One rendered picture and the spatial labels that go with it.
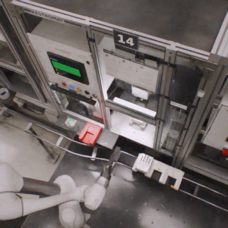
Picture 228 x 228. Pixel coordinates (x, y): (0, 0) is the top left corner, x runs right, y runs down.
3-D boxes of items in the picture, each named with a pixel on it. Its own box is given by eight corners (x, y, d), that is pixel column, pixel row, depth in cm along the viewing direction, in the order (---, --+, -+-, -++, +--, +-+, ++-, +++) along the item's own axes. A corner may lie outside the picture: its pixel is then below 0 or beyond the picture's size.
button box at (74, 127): (67, 129, 224) (64, 122, 214) (72, 121, 227) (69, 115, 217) (76, 133, 222) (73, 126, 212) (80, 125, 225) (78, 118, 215)
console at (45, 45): (47, 84, 191) (23, 36, 151) (67, 55, 203) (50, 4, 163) (98, 104, 180) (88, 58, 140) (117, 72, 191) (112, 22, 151)
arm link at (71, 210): (66, 233, 201) (58, 230, 182) (61, 209, 210) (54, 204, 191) (87, 227, 203) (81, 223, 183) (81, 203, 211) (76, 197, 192)
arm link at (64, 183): (66, 208, 212) (61, 181, 222) (83, 200, 207) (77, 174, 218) (-17, 202, 148) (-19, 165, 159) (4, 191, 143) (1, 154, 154)
